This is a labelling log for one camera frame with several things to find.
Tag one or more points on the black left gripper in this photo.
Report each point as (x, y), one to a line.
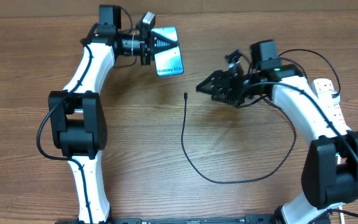
(153, 40)

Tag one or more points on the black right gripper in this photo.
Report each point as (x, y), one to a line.
(217, 79)

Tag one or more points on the blue Galaxy S24 smartphone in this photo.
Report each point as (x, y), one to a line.
(168, 63)

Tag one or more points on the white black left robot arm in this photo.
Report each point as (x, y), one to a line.
(79, 127)

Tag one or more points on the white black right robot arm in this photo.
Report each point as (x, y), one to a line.
(330, 174)

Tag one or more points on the white charger plug adapter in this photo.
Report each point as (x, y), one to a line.
(330, 98)

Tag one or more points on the white power strip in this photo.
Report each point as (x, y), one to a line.
(323, 88)

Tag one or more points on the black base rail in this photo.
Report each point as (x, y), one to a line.
(247, 219)

